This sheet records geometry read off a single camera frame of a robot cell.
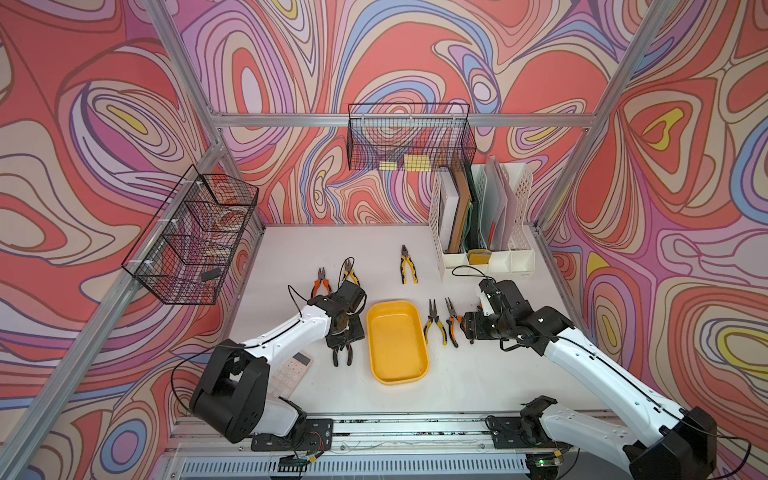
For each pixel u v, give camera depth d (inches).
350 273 41.0
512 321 22.6
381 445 28.8
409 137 37.9
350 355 33.9
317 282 40.0
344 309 27.5
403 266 42.4
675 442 15.4
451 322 36.3
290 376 32.4
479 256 38.8
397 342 35.8
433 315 37.4
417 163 35.9
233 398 16.5
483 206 40.0
